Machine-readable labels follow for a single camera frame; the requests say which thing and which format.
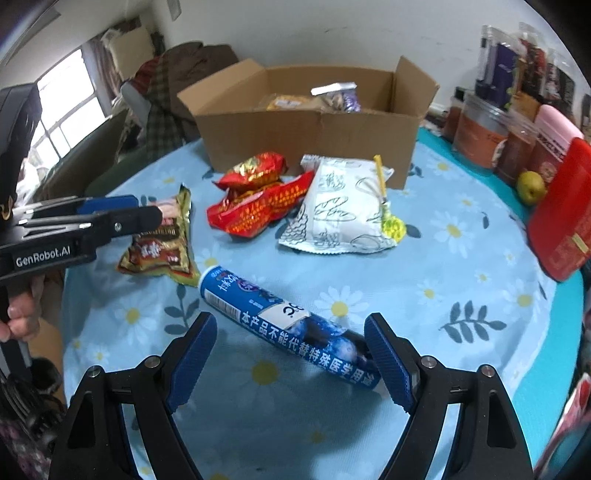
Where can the blue label clear jar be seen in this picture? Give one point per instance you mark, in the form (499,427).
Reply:
(497,66)

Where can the person's left hand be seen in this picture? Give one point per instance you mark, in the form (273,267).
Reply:
(23,310)

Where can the yellow green lollipop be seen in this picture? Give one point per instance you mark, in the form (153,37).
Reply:
(392,226)

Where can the pink lidded jar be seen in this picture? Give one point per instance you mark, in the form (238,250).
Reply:
(555,134)

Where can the white illustrated snack bag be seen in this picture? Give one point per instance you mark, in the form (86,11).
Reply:
(341,212)

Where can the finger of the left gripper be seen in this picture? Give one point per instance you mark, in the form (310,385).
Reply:
(115,226)
(108,204)

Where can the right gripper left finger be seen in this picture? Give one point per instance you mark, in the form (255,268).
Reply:
(93,443)

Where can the gold brown snack packet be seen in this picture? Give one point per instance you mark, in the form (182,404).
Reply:
(166,250)

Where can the brown jacket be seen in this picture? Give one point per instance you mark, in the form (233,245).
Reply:
(179,68)

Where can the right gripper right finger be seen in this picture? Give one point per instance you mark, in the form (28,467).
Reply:
(488,442)

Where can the dark red label jar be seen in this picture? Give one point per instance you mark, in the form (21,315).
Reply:
(534,76)

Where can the purple white snack packet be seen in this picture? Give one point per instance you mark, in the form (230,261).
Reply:
(340,96)

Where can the plaid cloth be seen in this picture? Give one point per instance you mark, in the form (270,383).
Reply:
(164,132)

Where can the yellow snack packet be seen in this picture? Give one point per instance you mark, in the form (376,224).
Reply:
(293,102)

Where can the blue daisy tablecloth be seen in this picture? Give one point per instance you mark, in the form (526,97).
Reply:
(463,286)

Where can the clear jar orange contents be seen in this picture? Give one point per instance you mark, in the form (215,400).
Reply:
(481,134)

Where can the blue tablet tube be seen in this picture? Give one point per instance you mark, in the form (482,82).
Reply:
(321,342)

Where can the red snack bag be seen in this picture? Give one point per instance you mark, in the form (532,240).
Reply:
(246,214)

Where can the yellow green pear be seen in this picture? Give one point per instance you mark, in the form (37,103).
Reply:
(531,188)

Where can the red canister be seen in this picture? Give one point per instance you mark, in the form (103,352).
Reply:
(559,228)

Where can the brown cardboard box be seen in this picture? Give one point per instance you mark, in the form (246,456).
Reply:
(228,109)

